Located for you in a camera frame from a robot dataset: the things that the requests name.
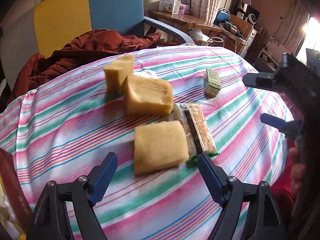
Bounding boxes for small green medicine box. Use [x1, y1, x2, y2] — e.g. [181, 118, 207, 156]
[203, 68, 221, 98]

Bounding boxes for yellow sponge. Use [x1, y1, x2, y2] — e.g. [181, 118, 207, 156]
[133, 120, 189, 175]
[103, 54, 135, 95]
[124, 74, 174, 116]

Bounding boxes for white plastic bag ball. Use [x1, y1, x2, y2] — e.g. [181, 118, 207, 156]
[134, 70, 158, 79]

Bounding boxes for person right hand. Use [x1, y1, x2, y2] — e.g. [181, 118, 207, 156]
[288, 141, 306, 196]

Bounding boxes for red clothing of person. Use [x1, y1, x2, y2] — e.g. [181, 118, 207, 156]
[271, 177, 295, 223]

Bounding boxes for striped pink green bedspread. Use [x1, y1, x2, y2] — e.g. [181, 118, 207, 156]
[1, 45, 292, 239]

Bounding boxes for gold metal tin box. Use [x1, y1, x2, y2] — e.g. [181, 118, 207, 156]
[1, 149, 32, 234]

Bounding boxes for wooden desk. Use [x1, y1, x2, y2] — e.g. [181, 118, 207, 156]
[148, 10, 222, 33]

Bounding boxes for white product box on desk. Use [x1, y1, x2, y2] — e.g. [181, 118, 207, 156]
[164, 0, 181, 15]

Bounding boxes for dark red jacket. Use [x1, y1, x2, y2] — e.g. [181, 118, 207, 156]
[8, 28, 161, 103]

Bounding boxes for grey yellow blue armchair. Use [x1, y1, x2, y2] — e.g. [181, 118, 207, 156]
[1, 0, 193, 88]

